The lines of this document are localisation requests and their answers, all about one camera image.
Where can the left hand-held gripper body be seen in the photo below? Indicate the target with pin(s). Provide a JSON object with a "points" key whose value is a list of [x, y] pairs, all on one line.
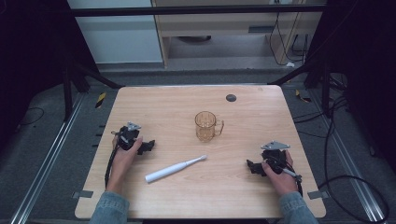
{"points": [[128, 137]]}

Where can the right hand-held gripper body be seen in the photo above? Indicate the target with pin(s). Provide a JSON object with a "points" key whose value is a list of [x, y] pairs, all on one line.
{"points": [[274, 157]]}

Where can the person's right hand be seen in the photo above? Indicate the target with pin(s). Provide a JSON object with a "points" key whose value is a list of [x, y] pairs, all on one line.
{"points": [[281, 180]]}

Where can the person's left hand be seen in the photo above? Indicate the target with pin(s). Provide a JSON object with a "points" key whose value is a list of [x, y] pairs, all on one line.
{"points": [[122, 163]]}

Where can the white electric toothbrush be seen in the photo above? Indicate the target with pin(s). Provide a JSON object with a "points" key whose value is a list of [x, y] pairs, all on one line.
{"points": [[174, 169]]}

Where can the yellow black striped tape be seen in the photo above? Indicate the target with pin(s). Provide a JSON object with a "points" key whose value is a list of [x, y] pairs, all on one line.
{"points": [[302, 97], [100, 100]]}

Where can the clear amber plastic cup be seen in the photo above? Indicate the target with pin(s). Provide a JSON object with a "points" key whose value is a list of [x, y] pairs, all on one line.
{"points": [[205, 127]]}

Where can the round grey table grommet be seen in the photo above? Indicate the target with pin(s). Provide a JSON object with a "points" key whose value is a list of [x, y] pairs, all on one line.
{"points": [[231, 98]]}

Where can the black metal stand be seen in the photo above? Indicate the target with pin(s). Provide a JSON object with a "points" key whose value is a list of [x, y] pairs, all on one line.
{"points": [[67, 90], [325, 81]]}

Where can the white cabinet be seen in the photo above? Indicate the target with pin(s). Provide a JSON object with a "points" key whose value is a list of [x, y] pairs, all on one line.
{"points": [[118, 40]]}

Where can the light wooden shelf unit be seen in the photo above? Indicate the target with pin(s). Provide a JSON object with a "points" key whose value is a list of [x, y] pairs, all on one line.
{"points": [[218, 23]]}

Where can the grey metal table bracket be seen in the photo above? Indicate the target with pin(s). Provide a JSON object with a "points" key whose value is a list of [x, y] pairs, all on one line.
{"points": [[317, 195], [82, 194]]}

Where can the aluminium floor rail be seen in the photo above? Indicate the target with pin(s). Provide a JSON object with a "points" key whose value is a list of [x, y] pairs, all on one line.
{"points": [[348, 161], [43, 168]]}

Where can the black horizontal frame bar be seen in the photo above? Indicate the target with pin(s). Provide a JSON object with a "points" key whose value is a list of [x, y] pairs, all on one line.
{"points": [[186, 11]]}

